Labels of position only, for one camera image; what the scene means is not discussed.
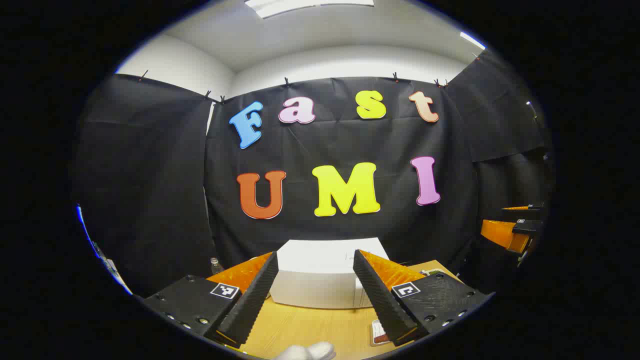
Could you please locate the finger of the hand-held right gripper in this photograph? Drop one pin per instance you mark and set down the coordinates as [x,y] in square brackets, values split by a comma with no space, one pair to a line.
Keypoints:
[505,235]
[525,212]

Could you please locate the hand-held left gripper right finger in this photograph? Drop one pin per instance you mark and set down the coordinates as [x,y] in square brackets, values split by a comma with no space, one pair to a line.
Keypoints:
[380,300]

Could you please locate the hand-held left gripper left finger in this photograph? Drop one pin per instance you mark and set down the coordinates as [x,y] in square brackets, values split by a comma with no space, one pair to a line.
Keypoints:
[255,300]

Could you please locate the red-brown meat piece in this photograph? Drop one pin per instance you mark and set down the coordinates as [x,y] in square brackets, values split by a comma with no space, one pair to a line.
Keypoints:
[381,339]

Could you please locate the white microwave oven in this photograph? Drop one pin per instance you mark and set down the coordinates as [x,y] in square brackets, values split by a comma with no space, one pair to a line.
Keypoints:
[320,280]

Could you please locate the white rectangular tray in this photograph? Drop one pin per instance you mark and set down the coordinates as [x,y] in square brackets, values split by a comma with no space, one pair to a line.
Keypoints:
[377,326]

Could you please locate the clear water bottle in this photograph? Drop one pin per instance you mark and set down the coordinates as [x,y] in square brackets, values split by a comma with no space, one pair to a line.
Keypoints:
[216,267]

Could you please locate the ceiling light panel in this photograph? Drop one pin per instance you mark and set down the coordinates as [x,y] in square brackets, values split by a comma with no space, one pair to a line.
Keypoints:
[472,40]
[305,6]

